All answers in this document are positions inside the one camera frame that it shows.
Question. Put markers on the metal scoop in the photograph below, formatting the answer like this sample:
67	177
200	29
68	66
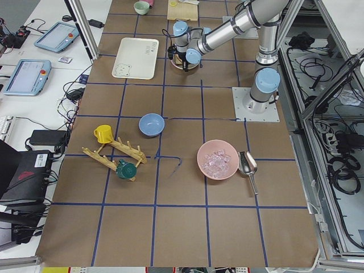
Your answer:
248	167

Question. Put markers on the far teach pendant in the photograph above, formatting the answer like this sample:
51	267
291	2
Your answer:
58	37

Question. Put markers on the teach pendant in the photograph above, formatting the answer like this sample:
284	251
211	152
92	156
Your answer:
28	78
58	37

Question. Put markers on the cream round plate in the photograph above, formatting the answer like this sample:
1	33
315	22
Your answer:
180	67

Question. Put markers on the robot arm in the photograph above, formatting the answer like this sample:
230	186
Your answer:
190	44

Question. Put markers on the light green bowl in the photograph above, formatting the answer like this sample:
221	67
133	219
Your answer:
141	7

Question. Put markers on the wooden cutting board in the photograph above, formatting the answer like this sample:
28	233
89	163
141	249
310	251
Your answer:
182	11

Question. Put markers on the dark green mug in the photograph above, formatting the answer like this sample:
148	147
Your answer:
125	170

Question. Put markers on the small power brick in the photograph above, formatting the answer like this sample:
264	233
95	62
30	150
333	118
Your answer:
96	23

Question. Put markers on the yellow mug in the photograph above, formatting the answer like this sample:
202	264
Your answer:
104	134

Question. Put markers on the blue bowl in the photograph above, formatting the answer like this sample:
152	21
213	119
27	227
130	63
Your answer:
151	124

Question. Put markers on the pink bowl with ice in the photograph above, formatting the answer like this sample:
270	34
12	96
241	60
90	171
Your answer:
217	159

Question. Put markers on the bread slice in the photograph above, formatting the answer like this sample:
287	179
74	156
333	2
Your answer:
178	60

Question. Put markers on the black computer box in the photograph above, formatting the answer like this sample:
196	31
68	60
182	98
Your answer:
24	181

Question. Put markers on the black power adapter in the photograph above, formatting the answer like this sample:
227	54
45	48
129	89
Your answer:
54	138

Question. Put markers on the near teach pendant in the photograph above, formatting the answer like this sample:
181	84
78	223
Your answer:
28	78

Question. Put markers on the pink cloth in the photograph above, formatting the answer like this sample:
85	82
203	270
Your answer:
150	2

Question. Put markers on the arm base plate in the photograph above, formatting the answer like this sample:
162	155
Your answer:
249	34
246	109

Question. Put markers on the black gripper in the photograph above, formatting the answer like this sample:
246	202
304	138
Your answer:
182	58

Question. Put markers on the aluminium frame post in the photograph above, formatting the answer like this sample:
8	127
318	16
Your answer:
78	16

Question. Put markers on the small card pack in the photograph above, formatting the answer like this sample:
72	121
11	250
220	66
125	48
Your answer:
65	59

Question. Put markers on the cream bear tray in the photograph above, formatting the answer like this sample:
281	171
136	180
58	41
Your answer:
136	59

